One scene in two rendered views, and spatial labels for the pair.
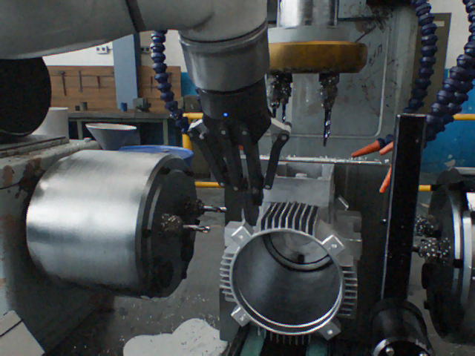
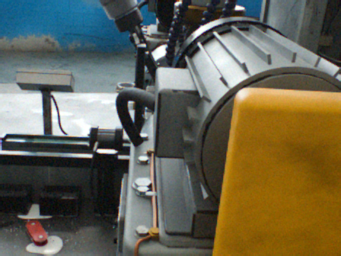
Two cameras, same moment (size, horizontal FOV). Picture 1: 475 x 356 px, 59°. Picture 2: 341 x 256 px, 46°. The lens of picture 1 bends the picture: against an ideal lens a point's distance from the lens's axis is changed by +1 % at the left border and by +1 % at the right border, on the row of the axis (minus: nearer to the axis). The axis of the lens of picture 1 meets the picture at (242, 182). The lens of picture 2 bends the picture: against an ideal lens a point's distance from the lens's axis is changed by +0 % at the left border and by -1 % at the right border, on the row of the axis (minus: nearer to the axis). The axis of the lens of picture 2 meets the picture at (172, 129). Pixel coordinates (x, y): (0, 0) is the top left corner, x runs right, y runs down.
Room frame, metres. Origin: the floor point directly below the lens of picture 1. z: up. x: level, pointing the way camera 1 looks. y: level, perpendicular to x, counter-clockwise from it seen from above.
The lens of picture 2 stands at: (0.25, -1.07, 1.43)
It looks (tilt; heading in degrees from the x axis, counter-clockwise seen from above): 23 degrees down; 71
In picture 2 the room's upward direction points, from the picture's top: 5 degrees clockwise
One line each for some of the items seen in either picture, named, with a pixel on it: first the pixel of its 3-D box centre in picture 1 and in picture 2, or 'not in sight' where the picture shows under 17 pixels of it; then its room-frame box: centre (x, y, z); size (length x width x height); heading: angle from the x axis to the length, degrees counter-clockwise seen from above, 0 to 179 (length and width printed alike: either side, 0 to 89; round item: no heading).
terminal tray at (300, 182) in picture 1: (300, 190); not in sight; (0.65, -0.09, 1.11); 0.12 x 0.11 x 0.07; 165
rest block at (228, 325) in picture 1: (240, 307); not in sight; (0.72, 0.00, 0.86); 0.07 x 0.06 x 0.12; 76
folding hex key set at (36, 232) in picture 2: not in sight; (36, 233); (0.22, -0.24, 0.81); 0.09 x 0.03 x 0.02; 108
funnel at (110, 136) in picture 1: (113, 148); not in sight; (2.12, 0.67, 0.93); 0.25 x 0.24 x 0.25; 176
